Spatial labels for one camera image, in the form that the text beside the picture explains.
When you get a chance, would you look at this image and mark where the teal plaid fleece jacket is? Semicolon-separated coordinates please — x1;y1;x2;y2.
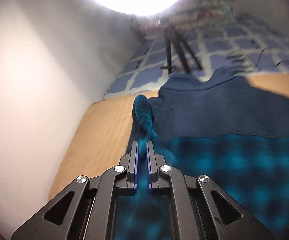
115;68;289;239

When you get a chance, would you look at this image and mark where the black light tripod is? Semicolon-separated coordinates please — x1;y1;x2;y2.
159;20;203;75

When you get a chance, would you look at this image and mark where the blue checked bed sheet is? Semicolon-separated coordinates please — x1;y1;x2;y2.
103;13;289;99

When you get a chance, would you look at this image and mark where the folded floral quilt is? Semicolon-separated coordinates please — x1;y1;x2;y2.
144;0;236;34

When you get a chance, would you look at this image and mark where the black cable on bed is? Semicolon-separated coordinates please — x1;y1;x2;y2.
226;45;289;71

